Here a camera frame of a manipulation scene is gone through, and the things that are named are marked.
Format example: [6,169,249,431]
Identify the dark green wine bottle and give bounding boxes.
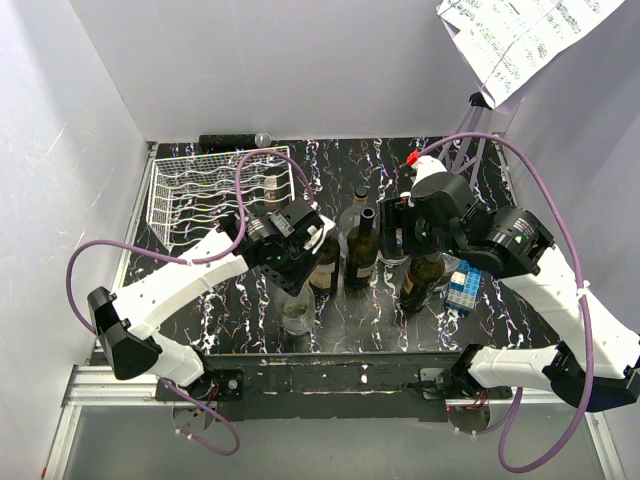
[309,235,340,295]

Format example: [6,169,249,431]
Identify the clear round glass bottle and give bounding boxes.
[274,283,316,336]

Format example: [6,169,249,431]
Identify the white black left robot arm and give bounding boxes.
[87,198,335,400]

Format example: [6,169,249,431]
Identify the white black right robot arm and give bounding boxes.
[381,172,639,412]

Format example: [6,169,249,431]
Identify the clear bottle white cap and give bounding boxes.
[378,239,410,266]

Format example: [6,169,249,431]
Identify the olive green wine bottle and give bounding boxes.
[398,252,445,314]

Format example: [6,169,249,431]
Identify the small bottle white cap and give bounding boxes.
[436,253,462,290]

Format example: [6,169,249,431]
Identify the clear bottle black cap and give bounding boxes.
[338,186,369,243]

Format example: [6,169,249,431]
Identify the dark wine bottle open neck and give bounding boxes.
[344,207,378,289]

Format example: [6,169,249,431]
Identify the blue white toy bricks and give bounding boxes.
[443,261,482,315]

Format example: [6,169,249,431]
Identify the purple tripod stand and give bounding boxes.
[439,92,494,174]

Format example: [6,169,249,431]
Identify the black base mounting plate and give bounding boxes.
[184,352,510,422]

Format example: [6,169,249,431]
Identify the white printed paper sheets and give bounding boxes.
[436,0,622,111]

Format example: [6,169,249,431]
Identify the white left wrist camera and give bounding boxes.
[304,214,336,254]

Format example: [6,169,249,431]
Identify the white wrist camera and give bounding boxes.
[406,151,447,185]
[304,214,336,254]

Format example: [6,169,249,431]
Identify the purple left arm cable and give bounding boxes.
[66,149,319,336]

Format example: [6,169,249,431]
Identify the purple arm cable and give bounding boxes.
[66,149,319,336]
[417,130,596,474]

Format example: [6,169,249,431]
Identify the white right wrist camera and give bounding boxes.
[406,151,447,185]

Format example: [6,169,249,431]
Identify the white wire wine rack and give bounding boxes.
[146,146,295,251]

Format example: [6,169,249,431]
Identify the aluminium frame rail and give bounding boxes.
[43,142,221,480]

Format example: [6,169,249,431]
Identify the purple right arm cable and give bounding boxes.
[417,130,596,474]

